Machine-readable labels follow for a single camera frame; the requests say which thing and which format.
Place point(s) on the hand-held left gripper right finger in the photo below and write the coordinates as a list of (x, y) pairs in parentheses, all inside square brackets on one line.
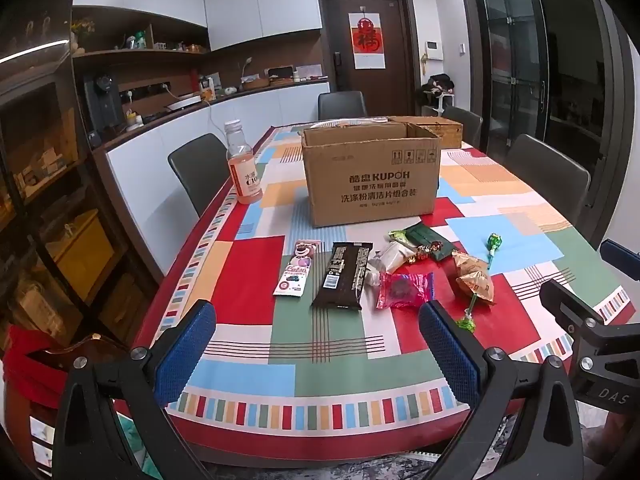
[(447, 345)]

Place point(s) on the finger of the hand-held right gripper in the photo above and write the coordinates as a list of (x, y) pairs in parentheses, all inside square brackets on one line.
[(570, 307), (622, 257)]

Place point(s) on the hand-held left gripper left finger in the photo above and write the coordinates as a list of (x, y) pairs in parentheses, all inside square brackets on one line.
[(189, 340)]

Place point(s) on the green lollipop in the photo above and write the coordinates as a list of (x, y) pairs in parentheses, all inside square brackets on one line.
[(494, 242), (467, 322)]

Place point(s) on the golden brown snack packet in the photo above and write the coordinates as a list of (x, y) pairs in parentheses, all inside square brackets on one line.
[(470, 262), (477, 287)]

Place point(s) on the red chocolates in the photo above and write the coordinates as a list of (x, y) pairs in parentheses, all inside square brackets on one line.
[(425, 252)]

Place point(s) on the dark green snack packet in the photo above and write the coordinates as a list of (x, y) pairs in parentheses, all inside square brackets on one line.
[(435, 245)]

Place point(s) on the white snack packet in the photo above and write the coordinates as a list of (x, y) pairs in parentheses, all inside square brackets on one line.
[(392, 257)]

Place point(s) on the light green candy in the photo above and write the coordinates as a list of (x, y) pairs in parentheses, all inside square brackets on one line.
[(397, 235)]

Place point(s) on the dark brown snack packet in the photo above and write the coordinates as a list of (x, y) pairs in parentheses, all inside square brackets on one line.
[(342, 275)]

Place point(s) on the pink bear snack packet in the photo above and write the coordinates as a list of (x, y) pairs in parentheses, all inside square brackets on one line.
[(295, 270)]

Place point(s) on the brown cardboard box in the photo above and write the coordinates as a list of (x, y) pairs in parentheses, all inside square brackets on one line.
[(370, 185)]

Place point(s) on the colourful patchwork tablecloth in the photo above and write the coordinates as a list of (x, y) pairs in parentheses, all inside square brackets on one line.
[(240, 280)]

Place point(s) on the grey dining chair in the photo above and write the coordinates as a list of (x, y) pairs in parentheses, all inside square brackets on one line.
[(200, 170), (342, 105), (550, 175), (465, 122)]

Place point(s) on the red cloth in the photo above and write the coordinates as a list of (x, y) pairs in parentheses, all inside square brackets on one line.
[(30, 365)]

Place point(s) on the clear bottle with orange drink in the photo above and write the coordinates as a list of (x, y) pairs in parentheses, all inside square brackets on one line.
[(244, 170)]

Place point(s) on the woven wicker basket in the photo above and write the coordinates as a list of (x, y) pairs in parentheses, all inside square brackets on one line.
[(440, 127)]

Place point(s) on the white plastic fruit basket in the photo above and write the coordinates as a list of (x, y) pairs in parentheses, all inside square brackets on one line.
[(345, 121)]

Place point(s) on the white stool with clothes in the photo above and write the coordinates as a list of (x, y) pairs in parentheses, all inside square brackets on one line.
[(437, 91)]

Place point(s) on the dark wooden door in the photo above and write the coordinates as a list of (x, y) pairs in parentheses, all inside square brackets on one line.
[(395, 60)]

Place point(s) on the white wall intercom panel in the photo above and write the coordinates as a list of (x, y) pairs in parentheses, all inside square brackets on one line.
[(432, 51)]

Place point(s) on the red and white wall calendar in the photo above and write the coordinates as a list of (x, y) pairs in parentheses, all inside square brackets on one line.
[(367, 40)]

